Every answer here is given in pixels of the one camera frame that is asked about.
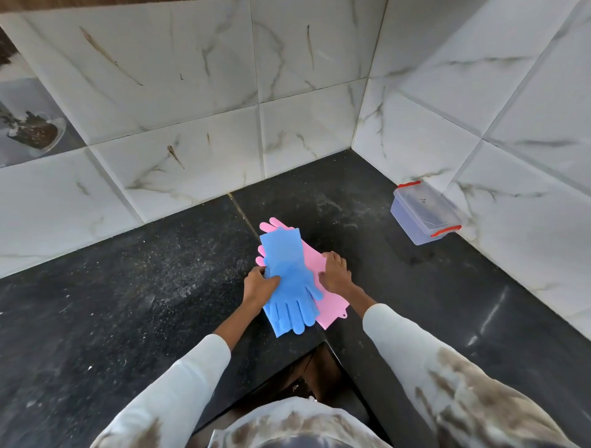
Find pink silicone glove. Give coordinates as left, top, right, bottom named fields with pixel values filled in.
left=255, top=217, right=350, bottom=331

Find blue silicone glove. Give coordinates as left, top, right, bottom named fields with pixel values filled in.
left=259, top=227, right=324, bottom=339

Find person's right forearm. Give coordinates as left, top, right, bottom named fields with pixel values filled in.
left=343, top=285, right=581, bottom=448

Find person's white patterned shirt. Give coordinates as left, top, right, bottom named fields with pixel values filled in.
left=207, top=396, right=394, bottom=448

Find person's left forearm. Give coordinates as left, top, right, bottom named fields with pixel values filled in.
left=90, top=302, right=260, bottom=448

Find person's left hand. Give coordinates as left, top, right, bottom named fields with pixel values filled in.
left=241, top=266, right=282, bottom=317

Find clear plastic container red clips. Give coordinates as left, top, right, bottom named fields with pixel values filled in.
left=390, top=180, right=463, bottom=246

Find person's right hand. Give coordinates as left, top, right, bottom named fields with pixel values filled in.
left=318, top=251, right=356, bottom=297

